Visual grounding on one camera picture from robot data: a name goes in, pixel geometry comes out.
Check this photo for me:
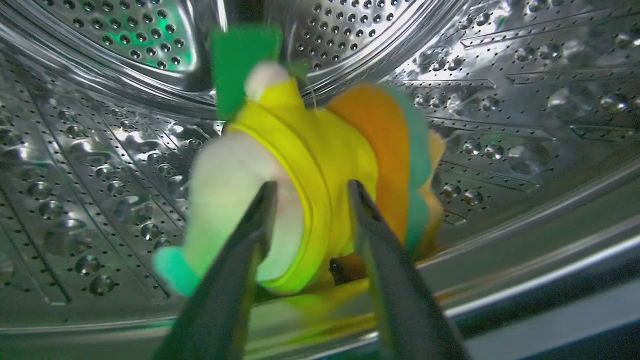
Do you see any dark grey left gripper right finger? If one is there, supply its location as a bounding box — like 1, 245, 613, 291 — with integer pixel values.
347, 179, 470, 360

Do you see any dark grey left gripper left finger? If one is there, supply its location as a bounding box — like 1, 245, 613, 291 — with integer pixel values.
154, 181, 278, 360

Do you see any white plush doll yellow shirt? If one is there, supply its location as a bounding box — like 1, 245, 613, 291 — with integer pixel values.
152, 25, 447, 307

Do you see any grey washing machine door seal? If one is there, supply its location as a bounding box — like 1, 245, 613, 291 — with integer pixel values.
280, 165, 640, 360

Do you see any stainless steel washing machine drum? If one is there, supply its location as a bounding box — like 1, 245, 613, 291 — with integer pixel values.
0, 0, 640, 346

